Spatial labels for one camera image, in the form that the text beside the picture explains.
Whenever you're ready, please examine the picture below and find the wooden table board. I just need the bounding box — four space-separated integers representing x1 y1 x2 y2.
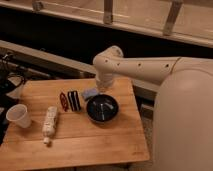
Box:
0 77 149 170

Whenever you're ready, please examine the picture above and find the black white striped eraser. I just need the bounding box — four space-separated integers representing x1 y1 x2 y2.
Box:
67 90 81 111

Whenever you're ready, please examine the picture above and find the red carabiner clip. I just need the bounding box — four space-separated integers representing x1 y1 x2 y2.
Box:
60 92 68 112

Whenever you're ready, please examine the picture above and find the white tube bottle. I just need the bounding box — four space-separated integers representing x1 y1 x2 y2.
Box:
42 106 58 145

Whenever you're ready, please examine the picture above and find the black round bowl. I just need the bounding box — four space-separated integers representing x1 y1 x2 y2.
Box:
86 94 119 123

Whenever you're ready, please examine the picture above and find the blue sponge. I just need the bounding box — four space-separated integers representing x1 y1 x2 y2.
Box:
81 88 99 101

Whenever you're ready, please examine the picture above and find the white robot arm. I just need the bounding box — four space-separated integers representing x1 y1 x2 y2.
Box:
93 46 213 171

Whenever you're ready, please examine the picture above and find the white plastic cup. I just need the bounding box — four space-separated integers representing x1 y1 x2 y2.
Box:
6 104 32 128

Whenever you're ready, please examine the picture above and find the black cables and equipment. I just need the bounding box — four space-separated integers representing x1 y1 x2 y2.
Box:
0 52 27 111

